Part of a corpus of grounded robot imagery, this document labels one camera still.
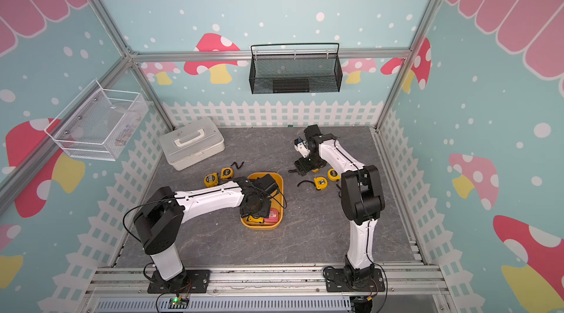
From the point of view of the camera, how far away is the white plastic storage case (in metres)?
0.99

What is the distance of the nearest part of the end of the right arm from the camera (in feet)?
2.36

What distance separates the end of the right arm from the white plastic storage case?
0.44m
